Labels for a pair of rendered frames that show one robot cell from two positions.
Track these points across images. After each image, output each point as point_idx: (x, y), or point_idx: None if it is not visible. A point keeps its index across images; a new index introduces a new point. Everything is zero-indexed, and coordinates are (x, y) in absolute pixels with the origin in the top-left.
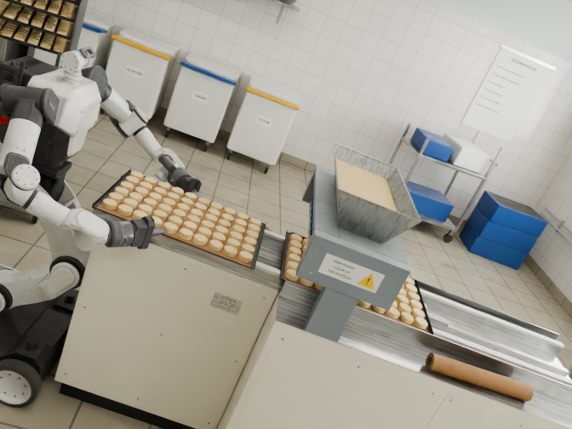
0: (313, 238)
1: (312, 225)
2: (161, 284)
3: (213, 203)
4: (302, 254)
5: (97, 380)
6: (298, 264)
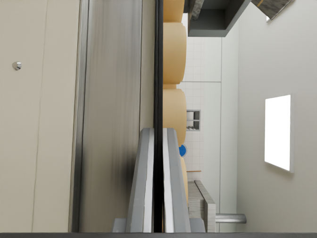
0: (221, 37)
1: (232, 21)
2: None
3: (183, 72)
4: (204, 30)
5: None
6: (195, 30)
